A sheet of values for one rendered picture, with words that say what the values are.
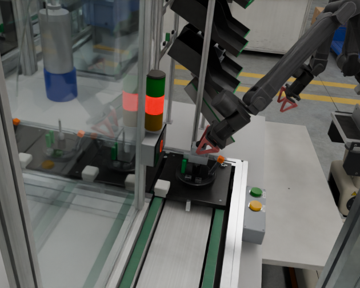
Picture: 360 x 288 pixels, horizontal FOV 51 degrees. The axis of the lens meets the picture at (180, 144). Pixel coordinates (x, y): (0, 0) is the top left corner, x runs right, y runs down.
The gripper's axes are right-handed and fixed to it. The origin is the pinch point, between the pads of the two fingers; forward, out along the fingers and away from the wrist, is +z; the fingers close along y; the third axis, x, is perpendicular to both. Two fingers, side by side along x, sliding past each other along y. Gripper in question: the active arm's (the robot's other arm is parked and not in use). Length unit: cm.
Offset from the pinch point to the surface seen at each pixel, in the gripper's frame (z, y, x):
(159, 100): -13.5, 20.8, -24.4
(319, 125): 22, -242, 143
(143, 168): 6.6, 20.3, -12.6
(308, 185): -10, -22, 49
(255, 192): -3.9, 2.4, 23.8
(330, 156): 20, -188, 146
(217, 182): 4.5, 0.7, 13.8
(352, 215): -51, 83, -18
